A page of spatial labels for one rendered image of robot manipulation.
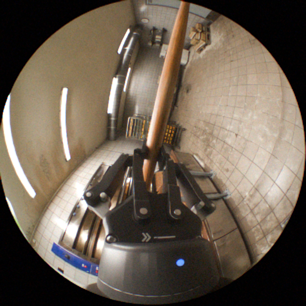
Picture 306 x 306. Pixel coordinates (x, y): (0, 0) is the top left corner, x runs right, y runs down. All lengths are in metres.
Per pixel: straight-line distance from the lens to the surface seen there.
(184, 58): 5.06
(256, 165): 1.29
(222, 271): 1.08
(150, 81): 5.36
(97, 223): 1.41
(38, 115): 1.52
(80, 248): 1.41
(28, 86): 1.48
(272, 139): 1.27
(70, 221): 1.56
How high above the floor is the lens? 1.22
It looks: 6 degrees down
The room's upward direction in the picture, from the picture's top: 80 degrees counter-clockwise
